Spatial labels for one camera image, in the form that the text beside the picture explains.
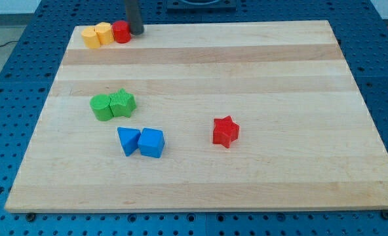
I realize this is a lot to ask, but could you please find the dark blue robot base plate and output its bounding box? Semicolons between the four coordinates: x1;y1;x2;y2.
166;0;237;12

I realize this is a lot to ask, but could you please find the light wooden board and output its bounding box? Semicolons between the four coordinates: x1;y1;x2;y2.
5;20;388;213

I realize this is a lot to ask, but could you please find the red cylinder block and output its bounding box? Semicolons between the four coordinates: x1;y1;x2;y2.
111;20;132;43

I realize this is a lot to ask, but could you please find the green star block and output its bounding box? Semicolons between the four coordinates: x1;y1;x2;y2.
109;88;137;117

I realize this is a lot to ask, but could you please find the red star block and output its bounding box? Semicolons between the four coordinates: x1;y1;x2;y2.
212;115;240;148

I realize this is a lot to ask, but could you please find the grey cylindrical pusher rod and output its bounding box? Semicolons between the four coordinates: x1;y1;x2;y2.
124;0;144;35

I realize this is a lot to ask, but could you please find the green cylinder block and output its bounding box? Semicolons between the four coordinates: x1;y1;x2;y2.
90;94;113;121

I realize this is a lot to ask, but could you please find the yellow hexagon block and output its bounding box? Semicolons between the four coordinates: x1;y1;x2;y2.
94;22;114;45

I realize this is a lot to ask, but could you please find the blue cube block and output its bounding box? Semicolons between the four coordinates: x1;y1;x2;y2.
138;128;165;158

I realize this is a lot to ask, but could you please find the blue triangle block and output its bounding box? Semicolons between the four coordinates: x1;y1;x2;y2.
117;127;141;157

